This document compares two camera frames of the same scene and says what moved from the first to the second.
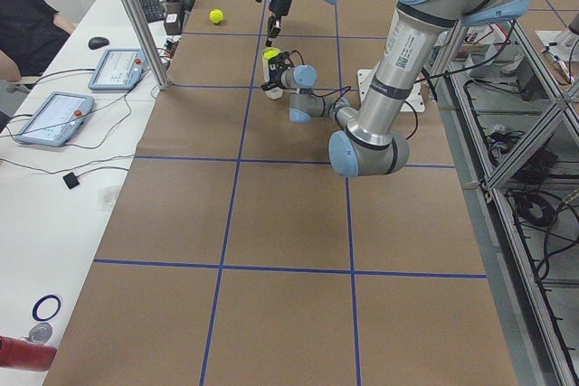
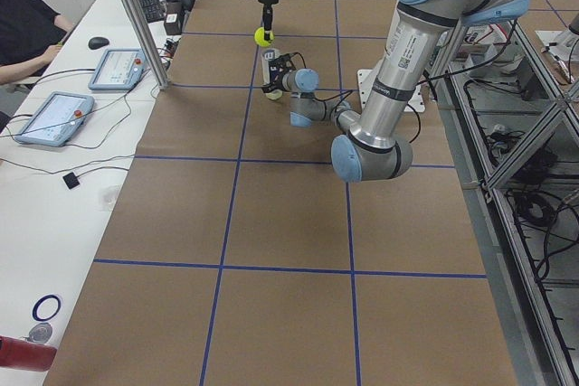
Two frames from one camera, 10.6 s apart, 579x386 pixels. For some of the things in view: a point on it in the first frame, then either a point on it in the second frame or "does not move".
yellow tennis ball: (216, 15) → (259, 36)
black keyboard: (151, 2) does not move
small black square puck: (71, 180) does not move
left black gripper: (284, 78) does not move
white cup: (274, 93) does not move
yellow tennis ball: (270, 52) → (276, 94)
